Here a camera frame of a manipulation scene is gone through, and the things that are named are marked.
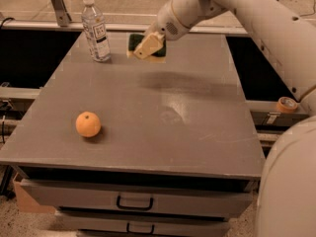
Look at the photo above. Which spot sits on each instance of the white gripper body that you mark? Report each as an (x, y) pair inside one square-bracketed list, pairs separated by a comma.
[(167, 24)]

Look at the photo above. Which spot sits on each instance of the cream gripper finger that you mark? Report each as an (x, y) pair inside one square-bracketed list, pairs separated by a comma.
[(152, 45)]

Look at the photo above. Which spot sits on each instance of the green and yellow sponge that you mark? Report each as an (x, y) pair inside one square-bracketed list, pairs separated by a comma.
[(150, 59)]

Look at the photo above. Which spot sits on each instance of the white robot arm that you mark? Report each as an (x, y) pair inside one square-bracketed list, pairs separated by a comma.
[(286, 205)]

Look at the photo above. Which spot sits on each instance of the clear plastic water bottle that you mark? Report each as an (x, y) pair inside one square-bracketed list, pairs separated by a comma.
[(94, 26)]

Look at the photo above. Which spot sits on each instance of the orange fruit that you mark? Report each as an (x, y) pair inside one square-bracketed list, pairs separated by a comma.
[(88, 124)]

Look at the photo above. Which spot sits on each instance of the grey drawer cabinet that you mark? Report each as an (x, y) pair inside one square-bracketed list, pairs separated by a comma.
[(182, 124)]

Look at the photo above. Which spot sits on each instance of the roll of tan tape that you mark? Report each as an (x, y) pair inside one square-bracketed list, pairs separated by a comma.
[(286, 105)]

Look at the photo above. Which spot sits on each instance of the upper grey drawer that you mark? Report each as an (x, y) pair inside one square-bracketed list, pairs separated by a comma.
[(166, 201)]

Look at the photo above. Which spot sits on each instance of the grey drawer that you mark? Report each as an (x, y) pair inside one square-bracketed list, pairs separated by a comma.
[(166, 201), (112, 223)]

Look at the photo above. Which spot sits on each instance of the lower grey drawer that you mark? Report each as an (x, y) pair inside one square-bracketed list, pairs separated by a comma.
[(112, 223)]

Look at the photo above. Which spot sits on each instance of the left metal bracket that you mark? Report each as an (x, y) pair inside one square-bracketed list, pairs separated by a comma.
[(63, 18)]

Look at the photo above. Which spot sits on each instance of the metal window rail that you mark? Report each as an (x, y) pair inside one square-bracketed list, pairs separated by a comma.
[(133, 28)]

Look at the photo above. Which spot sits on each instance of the black upper drawer handle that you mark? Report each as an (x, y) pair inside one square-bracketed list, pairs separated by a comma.
[(134, 203)]

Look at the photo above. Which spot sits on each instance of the black drawer handle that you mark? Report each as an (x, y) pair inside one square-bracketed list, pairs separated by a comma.
[(134, 203), (137, 228)]

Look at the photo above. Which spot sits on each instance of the black lower drawer handle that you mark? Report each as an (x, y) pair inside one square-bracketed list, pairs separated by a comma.
[(137, 228)]

